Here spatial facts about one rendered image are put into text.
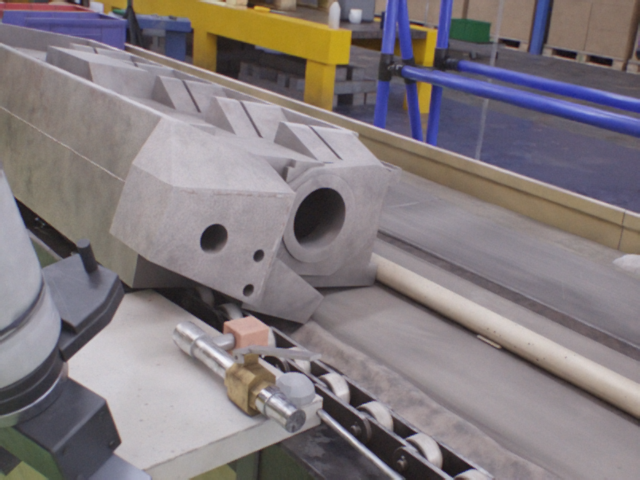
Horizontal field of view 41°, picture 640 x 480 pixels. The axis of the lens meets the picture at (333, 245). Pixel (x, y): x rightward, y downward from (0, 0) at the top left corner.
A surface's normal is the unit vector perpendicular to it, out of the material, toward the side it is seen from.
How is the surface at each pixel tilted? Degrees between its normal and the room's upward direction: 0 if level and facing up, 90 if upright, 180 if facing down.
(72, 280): 25
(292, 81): 90
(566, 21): 90
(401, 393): 52
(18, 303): 95
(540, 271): 0
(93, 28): 92
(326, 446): 0
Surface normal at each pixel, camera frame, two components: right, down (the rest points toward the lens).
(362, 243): 0.63, 0.32
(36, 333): 0.91, 0.24
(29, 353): 0.79, 0.40
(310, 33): -0.78, 0.14
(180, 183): 0.55, -0.56
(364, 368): -0.69, -0.22
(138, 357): 0.09, -0.94
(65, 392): -0.04, -0.73
